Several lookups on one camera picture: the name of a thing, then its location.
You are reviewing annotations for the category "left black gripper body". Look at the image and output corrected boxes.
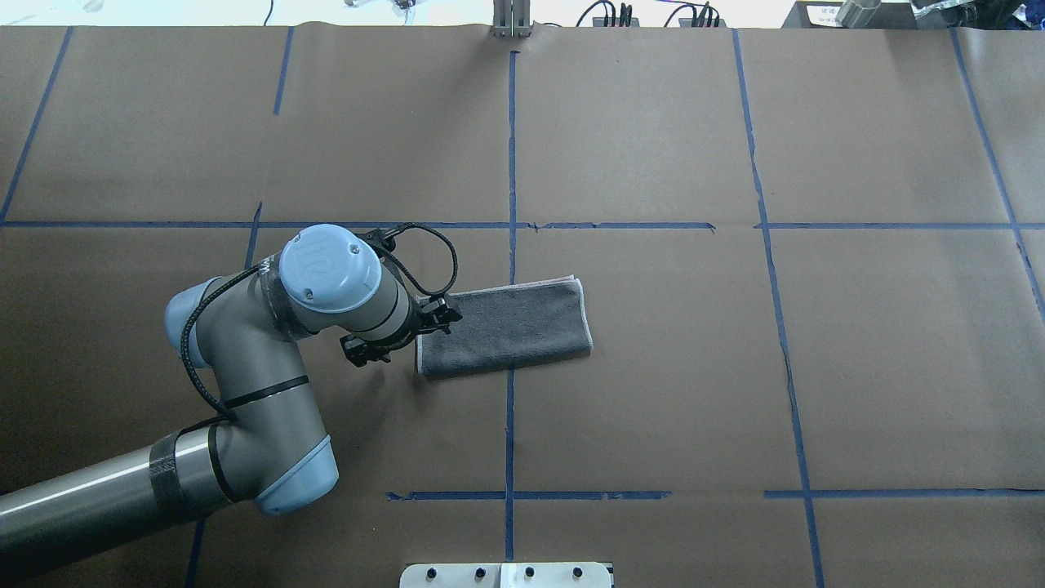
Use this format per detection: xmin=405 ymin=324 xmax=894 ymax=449
xmin=340 ymin=296 xmax=462 ymax=368

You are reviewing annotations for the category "pink and grey towel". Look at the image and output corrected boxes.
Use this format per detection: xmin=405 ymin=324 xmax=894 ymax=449
xmin=416 ymin=275 xmax=594 ymax=379

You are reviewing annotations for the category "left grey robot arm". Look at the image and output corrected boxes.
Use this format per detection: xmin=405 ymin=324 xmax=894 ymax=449
xmin=2 ymin=222 xmax=460 ymax=585

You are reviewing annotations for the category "metal mounting plate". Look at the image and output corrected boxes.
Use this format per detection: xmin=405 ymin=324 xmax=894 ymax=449
xmin=398 ymin=561 xmax=616 ymax=587

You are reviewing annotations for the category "brown paper table cover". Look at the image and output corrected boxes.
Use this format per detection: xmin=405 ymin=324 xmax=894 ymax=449
xmin=2 ymin=23 xmax=1043 ymax=587

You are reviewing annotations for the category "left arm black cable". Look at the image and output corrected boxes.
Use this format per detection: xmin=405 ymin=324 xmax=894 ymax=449
xmin=180 ymin=224 xmax=460 ymax=425

